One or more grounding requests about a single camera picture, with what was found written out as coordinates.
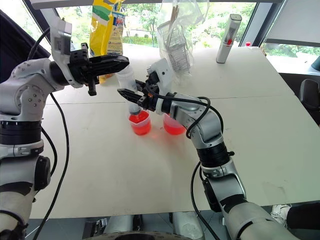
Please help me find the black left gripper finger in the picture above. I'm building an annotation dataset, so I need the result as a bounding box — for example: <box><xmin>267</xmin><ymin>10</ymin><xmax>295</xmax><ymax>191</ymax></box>
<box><xmin>88</xmin><ymin>54</ymin><xmax>131</xmax><ymax>69</ymax></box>
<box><xmin>90</xmin><ymin>65</ymin><xmax>128</xmax><ymax>78</ymax></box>

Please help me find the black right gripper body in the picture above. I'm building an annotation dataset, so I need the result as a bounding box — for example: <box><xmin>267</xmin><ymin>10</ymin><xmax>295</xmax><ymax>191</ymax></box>
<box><xmin>136</xmin><ymin>76</ymin><xmax>163</xmax><ymax>112</ymax></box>

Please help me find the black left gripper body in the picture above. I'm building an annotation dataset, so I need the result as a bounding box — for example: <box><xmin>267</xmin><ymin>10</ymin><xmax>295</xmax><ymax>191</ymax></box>
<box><xmin>67</xmin><ymin>42</ymin><xmax>100</xmax><ymax>97</ymax></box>

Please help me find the white plastic bottle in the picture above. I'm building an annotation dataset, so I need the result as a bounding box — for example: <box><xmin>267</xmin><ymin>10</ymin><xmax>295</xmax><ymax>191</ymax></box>
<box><xmin>115</xmin><ymin>66</ymin><xmax>144</xmax><ymax>116</ymax></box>

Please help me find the clear cup with spout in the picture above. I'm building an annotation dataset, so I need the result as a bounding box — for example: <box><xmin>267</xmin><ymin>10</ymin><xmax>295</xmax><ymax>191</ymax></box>
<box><xmin>128</xmin><ymin>109</ymin><xmax>152</xmax><ymax>137</ymax></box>

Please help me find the clear plastic cup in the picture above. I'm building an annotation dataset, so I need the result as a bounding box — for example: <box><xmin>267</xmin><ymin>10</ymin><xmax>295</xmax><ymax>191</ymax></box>
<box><xmin>162</xmin><ymin>113</ymin><xmax>187</xmax><ymax>136</ymax></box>

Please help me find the yellow plastic bag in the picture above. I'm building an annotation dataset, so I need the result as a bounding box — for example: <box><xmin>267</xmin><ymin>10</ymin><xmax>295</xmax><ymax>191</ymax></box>
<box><xmin>89</xmin><ymin>0</ymin><xmax>126</xmax><ymax>86</ymax></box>

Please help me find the dark fabric cover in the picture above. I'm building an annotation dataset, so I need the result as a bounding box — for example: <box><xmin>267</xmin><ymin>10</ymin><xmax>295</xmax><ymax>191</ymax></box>
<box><xmin>0</xmin><ymin>9</ymin><xmax>51</xmax><ymax>85</ymax></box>

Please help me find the wooden stick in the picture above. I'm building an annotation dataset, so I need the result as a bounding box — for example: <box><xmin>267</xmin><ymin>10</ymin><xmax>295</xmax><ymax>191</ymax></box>
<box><xmin>172</xmin><ymin>4</ymin><xmax>180</xmax><ymax>25</ymax></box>
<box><xmin>167</xmin><ymin>6</ymin><xmax>176</xmax><ymax>46</ymax></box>

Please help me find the clear plastic bag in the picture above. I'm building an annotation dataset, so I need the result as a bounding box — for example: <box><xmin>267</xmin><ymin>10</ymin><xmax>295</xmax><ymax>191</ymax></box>
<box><xmin>156</xmin><ymin>0</ymin><xmax>211</xmax><ymax>85</ymax></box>

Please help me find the white cylindrical container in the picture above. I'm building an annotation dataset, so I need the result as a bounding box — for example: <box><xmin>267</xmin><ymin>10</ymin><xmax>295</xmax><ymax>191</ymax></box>
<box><xmin>215</xmin><ymin>13</ymin><xmax>243</xmax><ymax>65</ymax></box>

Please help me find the silver rounded robot leg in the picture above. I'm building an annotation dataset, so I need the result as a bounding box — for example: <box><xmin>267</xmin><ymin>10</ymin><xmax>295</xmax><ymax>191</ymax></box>
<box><xmin>103</xmin><ymin>214</ymin><xmax>134</xmax><ymax>235</ymax></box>
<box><xmin>172</xmin><ymin>211</ymin><xmax>206</xmax><ymax>240</ymax></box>

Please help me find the dark rounded base shape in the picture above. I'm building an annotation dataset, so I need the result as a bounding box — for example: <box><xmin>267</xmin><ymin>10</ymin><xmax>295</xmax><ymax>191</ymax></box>
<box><xmin>83</xmin><ymin>229</ymin><xmax>201</xmax><ymax>240</ymax></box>

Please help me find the black office chair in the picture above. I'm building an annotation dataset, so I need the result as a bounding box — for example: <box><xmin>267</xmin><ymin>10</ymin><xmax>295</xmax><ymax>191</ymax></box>
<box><xmin>298</xmin><ymin>78</ymin><xmax>320</xmax><ymax>126</ymax></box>

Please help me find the white sneaker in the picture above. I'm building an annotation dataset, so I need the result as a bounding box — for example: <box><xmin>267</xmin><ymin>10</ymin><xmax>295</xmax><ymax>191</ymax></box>
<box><xmin>271</xmin><ymin>204</ymin><xmax>292</xmax><ymax>229</ymax></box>

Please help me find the black trouser leg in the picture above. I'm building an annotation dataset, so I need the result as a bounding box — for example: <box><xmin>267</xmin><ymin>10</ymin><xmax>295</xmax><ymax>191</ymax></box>
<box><xmin>286</xmin><ymin>202</ymin><xmax>320</xmax><ymax>231</ymax></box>

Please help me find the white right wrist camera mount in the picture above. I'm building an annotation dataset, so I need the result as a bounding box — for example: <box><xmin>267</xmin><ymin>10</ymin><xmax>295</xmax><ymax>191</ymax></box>
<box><xmin>146</xmin><ymin>58</ymin><xmax>175</xmax><ymax>97</ymax></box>

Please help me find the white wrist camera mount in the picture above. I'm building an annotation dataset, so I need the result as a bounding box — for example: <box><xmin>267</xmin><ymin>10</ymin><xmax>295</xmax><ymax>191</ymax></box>
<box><xmin>146</xmin><ymin>58</ymin><xmax>175</xmax><ymax>97</ymax></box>
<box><xmin>49</xmin><ymin>16</ymin><xmax>84</xmax><ymax>89</ymax></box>

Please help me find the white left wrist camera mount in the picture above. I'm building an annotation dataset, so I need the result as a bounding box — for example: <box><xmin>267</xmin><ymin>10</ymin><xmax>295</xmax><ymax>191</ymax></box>
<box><xmin>49</xmin><ymin>16</ymin><xmax>84</xmax><ymax>89</ymax></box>

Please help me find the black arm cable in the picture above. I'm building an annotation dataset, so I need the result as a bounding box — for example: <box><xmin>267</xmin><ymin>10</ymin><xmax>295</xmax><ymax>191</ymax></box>
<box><xmin>190</xmin><ymin>161</ymin><xmax>215</xmax><ymax>240</ymax></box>
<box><xmin>26</xmin><ymin>26</ymin><xmax>70</xmax><ymax>240</ymax></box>
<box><xmin>145</xmin><ymin>82</ymin><xmax>225</xmax><ymax>140</ymax></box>

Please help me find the metal wire rack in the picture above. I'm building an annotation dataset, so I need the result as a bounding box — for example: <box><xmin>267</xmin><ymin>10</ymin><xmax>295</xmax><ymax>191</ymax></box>
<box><xmin>156</xmin><ymin>21</ymin><xmax>192</xmax><ymax>74</ymax></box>

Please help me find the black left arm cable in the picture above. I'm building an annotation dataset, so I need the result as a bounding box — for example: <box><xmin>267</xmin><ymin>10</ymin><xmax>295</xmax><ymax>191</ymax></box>
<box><xmin>26</xmin><ymin>26</ymin><xmax>70</xmax><ymax>240</ymax></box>

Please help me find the black right upper arm cable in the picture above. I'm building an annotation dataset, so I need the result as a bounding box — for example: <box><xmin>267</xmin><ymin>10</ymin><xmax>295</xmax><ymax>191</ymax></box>
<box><xmin>190</xmin><ymin>161</ymin><xmax>215</xmax><ymax>240</ymax></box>

